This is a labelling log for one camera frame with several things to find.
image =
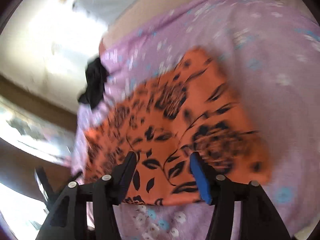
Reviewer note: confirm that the pink mattress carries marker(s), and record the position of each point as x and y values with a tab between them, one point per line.
134	17

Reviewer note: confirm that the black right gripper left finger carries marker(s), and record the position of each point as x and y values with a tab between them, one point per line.
86	211

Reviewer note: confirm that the orange black floral garment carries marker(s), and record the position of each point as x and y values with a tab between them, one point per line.
190	109

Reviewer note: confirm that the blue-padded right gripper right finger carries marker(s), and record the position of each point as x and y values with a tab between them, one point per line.
259	217

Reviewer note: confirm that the purple floral bedsheet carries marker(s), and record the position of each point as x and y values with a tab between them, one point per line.
269	55

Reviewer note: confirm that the dark wooden glass door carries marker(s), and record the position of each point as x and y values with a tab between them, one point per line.
34	133

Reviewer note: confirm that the black crumpled garment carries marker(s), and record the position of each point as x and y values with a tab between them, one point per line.
96	76

